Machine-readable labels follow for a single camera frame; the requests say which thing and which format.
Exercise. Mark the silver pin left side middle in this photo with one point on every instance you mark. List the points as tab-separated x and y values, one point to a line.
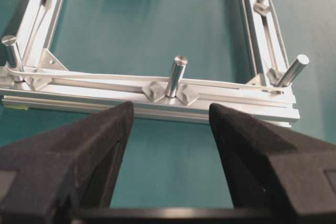
176	74

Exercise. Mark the aluminium extrusion frame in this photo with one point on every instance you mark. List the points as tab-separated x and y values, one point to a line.
47	84

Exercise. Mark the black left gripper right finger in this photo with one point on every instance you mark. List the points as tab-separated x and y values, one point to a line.
273	167

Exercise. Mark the silver pin far-left corner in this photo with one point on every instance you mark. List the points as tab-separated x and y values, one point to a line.
12	50

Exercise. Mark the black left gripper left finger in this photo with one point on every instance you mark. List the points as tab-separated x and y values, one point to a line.
47	176

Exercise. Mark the silver pin near-left corner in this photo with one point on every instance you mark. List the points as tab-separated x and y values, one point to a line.
293	71

